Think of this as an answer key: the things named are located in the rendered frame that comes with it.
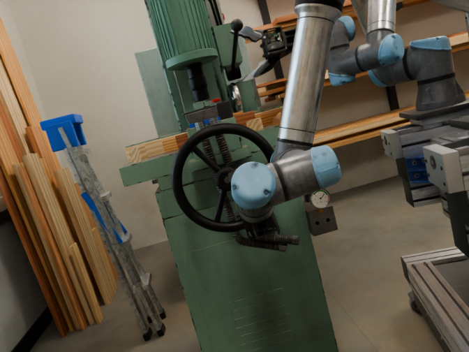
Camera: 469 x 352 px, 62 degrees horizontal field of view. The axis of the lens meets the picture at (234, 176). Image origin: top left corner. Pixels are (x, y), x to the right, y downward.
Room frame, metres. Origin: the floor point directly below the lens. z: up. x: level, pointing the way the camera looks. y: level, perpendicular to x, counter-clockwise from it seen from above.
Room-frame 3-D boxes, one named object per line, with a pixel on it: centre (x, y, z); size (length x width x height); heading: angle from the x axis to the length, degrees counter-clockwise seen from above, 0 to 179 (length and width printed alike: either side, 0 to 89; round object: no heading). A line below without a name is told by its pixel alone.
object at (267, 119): (1.37, -0.06, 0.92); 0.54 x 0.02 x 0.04; 93
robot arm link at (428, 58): (1.34, -0.74, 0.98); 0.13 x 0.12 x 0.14; 42
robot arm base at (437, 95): (1.34, -0.74, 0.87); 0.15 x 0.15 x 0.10
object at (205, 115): (1.17, 0.02, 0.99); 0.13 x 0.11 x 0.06; 93
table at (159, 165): (1.26, 0.03, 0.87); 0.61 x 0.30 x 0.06; 93
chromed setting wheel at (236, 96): (1.50, -0.08, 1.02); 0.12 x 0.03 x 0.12; 3
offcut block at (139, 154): (1.23, 0.27, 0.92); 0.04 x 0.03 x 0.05; 65
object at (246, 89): (1.56, -0.11, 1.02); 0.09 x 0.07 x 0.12; 93
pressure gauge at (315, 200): (1.17, -0.23, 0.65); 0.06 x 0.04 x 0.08; 93
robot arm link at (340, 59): (1.19, -0.40, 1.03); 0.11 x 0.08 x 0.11; 42
